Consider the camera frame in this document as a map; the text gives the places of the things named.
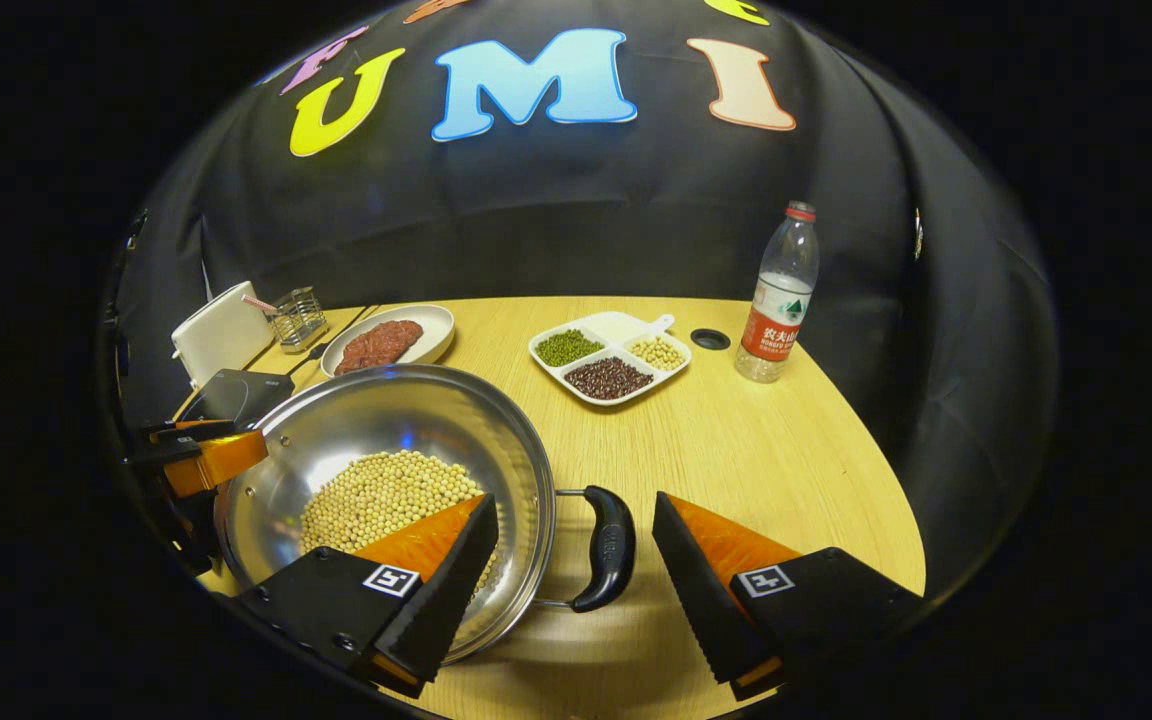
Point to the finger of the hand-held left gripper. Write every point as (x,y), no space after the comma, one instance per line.
(216,460)

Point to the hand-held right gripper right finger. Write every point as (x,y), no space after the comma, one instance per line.
(691,590)

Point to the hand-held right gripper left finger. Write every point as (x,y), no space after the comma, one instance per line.
(451,590)

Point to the black induction cooktop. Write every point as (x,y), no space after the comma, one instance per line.
(236,395)

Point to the stainless steel pot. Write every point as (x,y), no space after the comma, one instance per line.
(386,415)

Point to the soybeans in pot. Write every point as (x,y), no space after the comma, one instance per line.
(386,495)

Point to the white toaster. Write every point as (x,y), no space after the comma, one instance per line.
(221,335)

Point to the pink striped stick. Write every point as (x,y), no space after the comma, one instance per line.
(259,304)

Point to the red meat piece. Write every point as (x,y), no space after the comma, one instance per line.
(398,337)
(358,357)

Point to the dark red beans pile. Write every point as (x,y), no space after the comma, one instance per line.
(608,379)

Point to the small yellow beans pile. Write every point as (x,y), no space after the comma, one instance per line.
(658,353)

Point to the round white plate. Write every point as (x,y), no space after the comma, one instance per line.
(431,335)

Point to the black table grommet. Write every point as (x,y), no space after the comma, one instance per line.
(710,339)

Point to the green mung beans pile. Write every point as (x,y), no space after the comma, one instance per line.
(568,348)

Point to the white divided dish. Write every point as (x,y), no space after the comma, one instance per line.
(621,325)

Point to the clear water bottle red label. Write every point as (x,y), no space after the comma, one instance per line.
(774,320)

